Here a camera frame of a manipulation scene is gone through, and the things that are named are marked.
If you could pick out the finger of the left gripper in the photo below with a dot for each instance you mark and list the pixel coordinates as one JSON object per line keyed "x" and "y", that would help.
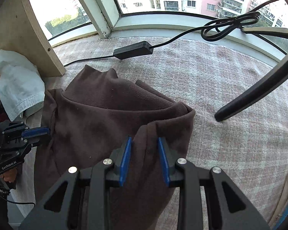
{"x": 36, "y": 132}
{"x": 36, "y": 141}

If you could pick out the white cotton garment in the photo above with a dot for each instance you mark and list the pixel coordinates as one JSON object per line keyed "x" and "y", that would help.
{"x": 22, "y": 91}

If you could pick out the person left hand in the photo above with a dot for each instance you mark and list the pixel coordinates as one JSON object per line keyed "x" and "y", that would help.
{"x": 9, "y": 176}

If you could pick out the light wooden board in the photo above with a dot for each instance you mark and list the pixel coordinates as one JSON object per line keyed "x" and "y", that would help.
{"x": 21, "y": 32}

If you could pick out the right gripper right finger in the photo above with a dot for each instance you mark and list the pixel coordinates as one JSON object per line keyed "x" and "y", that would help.
{"x": 227, "y": 206}

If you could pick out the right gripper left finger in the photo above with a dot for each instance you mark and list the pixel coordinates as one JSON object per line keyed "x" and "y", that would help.
{"x": 82, "y": 195}

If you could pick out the plaid pink bed sheet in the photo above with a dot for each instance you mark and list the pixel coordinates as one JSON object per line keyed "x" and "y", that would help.
{"x": 251, "y": 146}

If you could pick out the brown fleece garment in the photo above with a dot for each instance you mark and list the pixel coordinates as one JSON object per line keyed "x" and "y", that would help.
{"x": 92, "y": 117}

